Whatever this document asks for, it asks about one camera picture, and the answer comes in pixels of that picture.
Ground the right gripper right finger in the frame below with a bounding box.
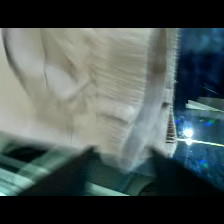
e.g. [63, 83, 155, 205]
[151, 148, 224, 197]

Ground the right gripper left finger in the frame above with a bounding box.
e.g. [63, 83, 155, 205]
[20, 145, 99, 197]

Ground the cream knitted garment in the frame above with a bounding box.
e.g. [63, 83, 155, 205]
[0, 27, 181, 171]

